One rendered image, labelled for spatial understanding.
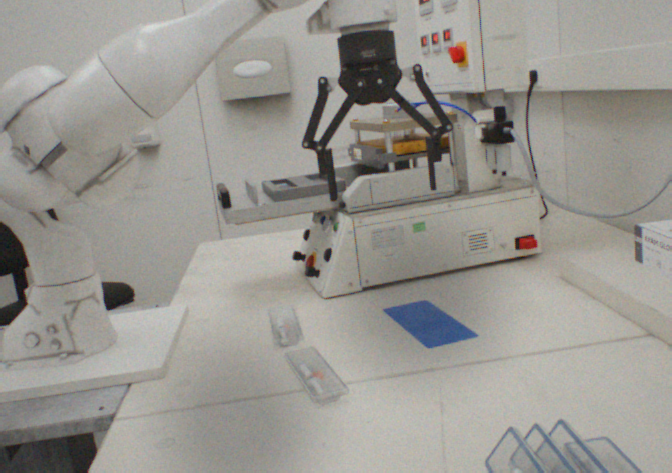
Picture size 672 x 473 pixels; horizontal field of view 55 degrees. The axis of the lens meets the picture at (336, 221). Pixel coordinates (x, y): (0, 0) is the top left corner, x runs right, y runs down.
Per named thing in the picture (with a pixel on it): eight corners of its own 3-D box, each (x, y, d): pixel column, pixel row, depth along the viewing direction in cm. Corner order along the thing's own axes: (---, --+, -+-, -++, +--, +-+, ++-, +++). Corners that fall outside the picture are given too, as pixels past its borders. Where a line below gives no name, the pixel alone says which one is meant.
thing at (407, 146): (420, 147, 169) (416, 111, 167) (455, 153, 148) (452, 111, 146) (357, 157, 166) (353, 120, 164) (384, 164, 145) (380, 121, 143)
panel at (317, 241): (296, 264, 171) (317, 197, 170) (321, 295, 143) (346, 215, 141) (289, 262, 171) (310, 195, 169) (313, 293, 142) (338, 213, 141)
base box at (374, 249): (477, 230, 185) (472, 171, 182) (550, 260, 149) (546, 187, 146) (295, 264, 173) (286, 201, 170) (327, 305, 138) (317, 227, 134)
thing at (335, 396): (284, 365, 110) (283, 353, 109) (316, 357, 111) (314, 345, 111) (315, 412, 92) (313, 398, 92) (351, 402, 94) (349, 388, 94)
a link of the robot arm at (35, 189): (29, 226, 101) (15, 235, 85) (-52, 143, 97) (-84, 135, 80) (127, 148, 106) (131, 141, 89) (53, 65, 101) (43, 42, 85)
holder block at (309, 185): (326, 181, 164) (325, 171, 164) (346, 190, 145) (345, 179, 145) (262, 191, 161) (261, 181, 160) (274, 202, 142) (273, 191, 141)
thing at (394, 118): (439, 143, 174) (434, 94, 171) (494, 150, 144) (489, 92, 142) (353, 156, 169) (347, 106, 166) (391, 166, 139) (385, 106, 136)
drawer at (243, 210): (333, 194, 167) (330, 164, 165) (357, 206, 146) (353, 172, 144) (219, 212, 160) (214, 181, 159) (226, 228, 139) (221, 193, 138)
